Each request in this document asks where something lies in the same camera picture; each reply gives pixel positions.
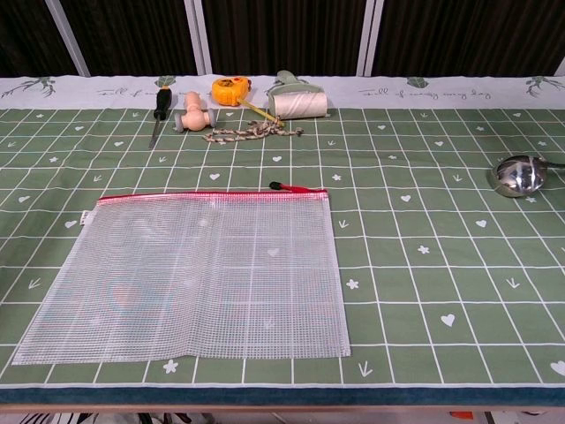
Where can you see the black yellow screwdriver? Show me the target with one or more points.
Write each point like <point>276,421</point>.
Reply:
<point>161,106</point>

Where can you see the dark pleated curtain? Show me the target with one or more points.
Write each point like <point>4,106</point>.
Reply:
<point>287,35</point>

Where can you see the clear mesh zipper pouch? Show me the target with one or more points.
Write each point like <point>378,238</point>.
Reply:
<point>198,287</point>

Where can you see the green grid tablecloth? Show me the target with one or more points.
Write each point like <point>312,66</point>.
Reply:
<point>441,265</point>

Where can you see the aluminium frame post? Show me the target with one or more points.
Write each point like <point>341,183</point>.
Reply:
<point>67,35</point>
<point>561,68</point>
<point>198,40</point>
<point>370,40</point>

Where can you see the yellow tape measure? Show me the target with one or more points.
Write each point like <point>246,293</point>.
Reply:
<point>227,90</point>

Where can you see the wooden toy hammer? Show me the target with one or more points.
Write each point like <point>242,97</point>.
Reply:
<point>194,119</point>

